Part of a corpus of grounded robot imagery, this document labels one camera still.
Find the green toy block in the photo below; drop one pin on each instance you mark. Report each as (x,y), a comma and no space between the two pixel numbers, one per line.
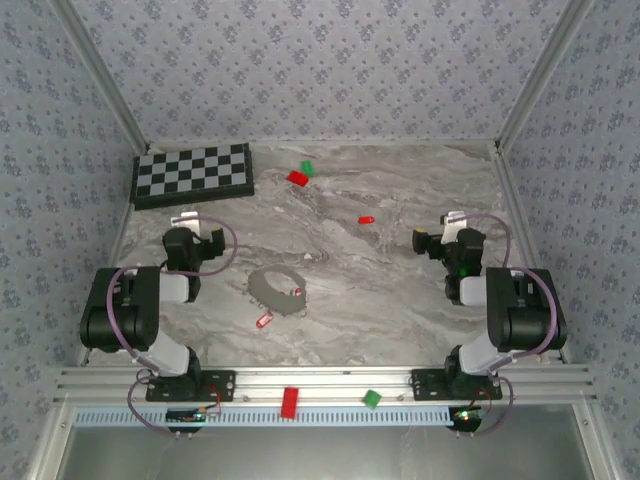
(371,399)

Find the aluminium side rail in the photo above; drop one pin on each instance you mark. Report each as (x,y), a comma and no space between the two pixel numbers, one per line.
(125,225)
(512,200)

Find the small green toy brick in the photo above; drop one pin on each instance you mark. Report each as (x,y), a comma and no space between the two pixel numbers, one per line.
(306,167)

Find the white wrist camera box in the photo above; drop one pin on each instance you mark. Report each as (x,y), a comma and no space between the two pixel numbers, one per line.
(452,225)
(187,219)

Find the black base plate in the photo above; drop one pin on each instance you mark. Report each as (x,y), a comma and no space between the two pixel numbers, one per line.
(422,387)
(220,392)

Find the circuit board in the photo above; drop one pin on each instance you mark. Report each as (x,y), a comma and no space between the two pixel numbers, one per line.
(185,416)
(467,416)

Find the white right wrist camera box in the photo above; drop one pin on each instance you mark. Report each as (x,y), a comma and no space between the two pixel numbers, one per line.
(452,225)

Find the right circuit board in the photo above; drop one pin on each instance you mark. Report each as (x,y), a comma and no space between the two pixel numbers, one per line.
(467,416)

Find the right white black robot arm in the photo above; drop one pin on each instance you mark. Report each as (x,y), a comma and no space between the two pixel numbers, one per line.
(525,320)

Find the aluminium frame post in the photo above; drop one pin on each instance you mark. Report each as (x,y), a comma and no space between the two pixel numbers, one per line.
(545,70)
(100,70)

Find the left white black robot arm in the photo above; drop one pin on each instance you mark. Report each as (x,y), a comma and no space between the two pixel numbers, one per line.
(125,320)

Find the red key tag with key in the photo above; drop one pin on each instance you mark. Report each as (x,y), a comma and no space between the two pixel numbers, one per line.
(366,220)

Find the aluminium front rail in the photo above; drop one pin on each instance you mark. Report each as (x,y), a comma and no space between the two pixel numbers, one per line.
(325,382)

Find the long red toy brick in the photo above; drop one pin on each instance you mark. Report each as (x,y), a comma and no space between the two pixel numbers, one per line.
(289,402)

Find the black grey checkerboard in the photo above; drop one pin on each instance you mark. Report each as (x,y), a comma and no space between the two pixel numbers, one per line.
(192,172)

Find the left circuit board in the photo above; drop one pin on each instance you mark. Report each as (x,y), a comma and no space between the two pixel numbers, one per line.
(185,416)

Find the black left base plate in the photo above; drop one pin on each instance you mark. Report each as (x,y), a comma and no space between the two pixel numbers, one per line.
(220,392)

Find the grey metal panel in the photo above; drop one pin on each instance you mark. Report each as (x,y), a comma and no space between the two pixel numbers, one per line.
(320,455)

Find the small red toy brick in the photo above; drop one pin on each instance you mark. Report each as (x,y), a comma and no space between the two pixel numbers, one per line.
(297,178)

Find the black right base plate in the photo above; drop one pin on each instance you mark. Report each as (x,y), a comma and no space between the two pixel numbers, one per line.
(422,387)

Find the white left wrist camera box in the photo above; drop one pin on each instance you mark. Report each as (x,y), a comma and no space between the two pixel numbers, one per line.
(187,219)

